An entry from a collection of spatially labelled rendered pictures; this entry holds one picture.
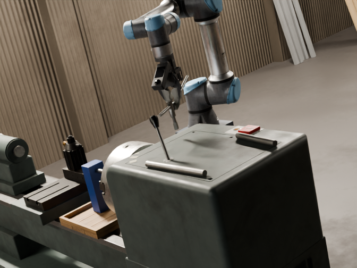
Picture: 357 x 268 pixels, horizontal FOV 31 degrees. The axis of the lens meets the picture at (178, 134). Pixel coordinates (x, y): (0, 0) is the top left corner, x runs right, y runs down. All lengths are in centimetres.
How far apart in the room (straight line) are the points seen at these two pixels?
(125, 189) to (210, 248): 42
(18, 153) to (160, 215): 148
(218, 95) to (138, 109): 459
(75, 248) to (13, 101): 375
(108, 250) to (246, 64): 623
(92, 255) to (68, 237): 18
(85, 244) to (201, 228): 95
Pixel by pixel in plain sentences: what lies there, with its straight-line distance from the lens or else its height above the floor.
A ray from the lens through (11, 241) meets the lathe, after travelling 358.
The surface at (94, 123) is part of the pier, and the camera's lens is 695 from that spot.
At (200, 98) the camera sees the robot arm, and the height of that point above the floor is 126.
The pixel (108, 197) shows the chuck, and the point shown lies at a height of 107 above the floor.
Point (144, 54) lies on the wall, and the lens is 754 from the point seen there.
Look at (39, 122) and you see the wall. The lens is 677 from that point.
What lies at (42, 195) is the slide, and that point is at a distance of 312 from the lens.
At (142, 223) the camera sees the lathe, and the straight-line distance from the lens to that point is 233.
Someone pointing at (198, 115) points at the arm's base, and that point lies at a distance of 301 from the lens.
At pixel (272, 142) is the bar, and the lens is 218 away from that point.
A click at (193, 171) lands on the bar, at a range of 207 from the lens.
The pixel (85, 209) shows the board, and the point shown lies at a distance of 304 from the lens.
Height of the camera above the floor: 200
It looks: 17 degrees down
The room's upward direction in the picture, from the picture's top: 13 degrees counter-clockwise
